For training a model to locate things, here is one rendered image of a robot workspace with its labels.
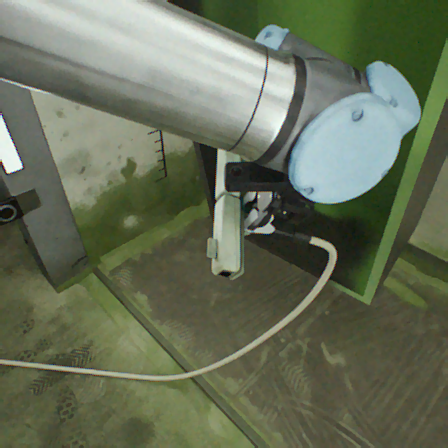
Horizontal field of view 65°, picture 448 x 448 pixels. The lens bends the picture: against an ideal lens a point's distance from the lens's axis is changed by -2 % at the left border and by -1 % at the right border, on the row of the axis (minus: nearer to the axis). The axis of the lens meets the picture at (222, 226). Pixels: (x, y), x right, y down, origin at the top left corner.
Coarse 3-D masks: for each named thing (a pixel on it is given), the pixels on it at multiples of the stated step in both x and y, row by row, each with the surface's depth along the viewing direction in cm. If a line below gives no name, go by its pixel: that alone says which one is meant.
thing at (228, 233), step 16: (224, 160) 71; (240, 160) 73; (224, 192) 68; (224, 208) 65; (224, 224) 64; (240, 224) 66; (272, 224) 70; (288, 224) 72; (208, 240) 63; (224, 240) 62; (240, 240) 64; (288, 240) 72; (304, 240) 73; (208, 256) 62; (224, 256) 60; (240, 256) 62; (240, 272) 61
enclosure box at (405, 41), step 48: (192, 0) 82; (240, 0) 94; (288, 0) 93; (336, 0) 86; (384, 0) 79; (432, 0) 74; (336, 48) 94; (384, 48) 86; (432, 48) 79; (432, 96) 53; (432, 144) 61; (384, 192) 115; (336, 240) 116; (384, 240) 80
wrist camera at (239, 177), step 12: (228, 168) 57; (240, 168) 56; (252, 168) 56; (264, 168) 56; (228, 180) 56; (240, 180) 55; (252, 180) 55; (264, 180) 55; (276, 180) 55; (288, 180) 55; (228, 192) 57; (240, 192) 57
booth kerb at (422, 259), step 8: (408, 240) 164; (408, 248) 165; (416, 248) 162; (400, 256) 170; (408, 256) 167; (416, 256) 164; (424, 256) 161; (432, 256) 158; (440, 256) 156; (416, 264) 165; (424, 264) 162; (432, 264) 160; (440, 264) 157; (424, 272) 164; (432, 272) 161; (440, 272) 158
